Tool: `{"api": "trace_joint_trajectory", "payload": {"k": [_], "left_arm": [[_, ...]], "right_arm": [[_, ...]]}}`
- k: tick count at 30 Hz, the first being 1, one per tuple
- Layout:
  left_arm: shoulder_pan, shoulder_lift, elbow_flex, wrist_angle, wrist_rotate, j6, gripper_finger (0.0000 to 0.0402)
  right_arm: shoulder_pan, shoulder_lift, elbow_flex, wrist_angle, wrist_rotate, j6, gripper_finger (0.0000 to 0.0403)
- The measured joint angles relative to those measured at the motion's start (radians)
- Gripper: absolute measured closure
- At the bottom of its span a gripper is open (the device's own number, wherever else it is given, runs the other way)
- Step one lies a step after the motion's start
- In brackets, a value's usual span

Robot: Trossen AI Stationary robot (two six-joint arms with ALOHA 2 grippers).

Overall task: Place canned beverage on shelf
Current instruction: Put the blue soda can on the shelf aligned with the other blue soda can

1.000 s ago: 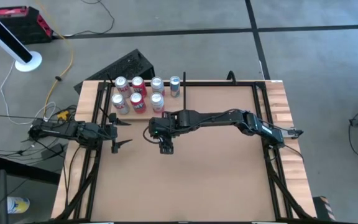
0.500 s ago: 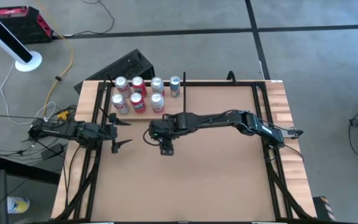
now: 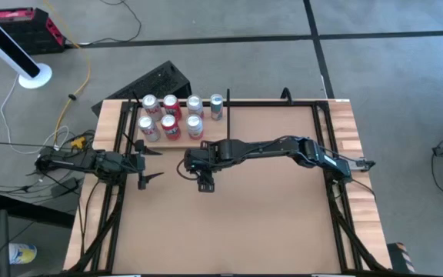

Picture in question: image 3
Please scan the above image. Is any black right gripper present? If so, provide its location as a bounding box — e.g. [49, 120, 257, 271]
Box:
[184, 140, 231, 194]

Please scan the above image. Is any red black tool case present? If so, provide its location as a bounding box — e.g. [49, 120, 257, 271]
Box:
[0, 7, 68, 55]

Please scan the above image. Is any wooden tray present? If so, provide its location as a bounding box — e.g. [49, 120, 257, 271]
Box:
[121, 88, 232, 151]

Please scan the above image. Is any red strawberry Fanta can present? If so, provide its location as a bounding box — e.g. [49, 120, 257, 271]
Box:
[160, 113, 182, 141]
[162, 94, 183, 121]

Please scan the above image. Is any white pink Spindrift can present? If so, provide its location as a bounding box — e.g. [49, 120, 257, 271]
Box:
[187, 94, 206, 119]
[185, 113, 206, 141]

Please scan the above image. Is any black curved handle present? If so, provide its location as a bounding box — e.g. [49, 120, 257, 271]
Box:
[280, 87, 295, 105]

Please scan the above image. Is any slim silver teal can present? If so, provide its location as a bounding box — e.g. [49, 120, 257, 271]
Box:
[209, 93, 225, 122]

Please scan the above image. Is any silver Diet Coke can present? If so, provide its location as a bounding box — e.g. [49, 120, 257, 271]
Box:
[142, 94, 165, 122]
[138, 115, 162, 142]

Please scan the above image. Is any black aluminium table frame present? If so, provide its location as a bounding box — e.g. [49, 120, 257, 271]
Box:
[67, 98, 390, 274]

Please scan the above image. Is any yellow hanging cord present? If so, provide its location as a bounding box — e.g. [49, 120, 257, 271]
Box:
[43, 0, 92, 144]

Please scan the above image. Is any black orange striped box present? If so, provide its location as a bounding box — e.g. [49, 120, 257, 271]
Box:
[386, 242, 415, 275]

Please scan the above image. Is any black power adapter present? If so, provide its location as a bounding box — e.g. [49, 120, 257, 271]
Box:
[50, 177, 80, 199]

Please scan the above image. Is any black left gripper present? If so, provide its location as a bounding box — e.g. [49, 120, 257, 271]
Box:
[119, 138, 165, 191]

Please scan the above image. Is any white black tower fan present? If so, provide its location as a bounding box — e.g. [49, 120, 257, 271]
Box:
[0, 3, 52, 90]

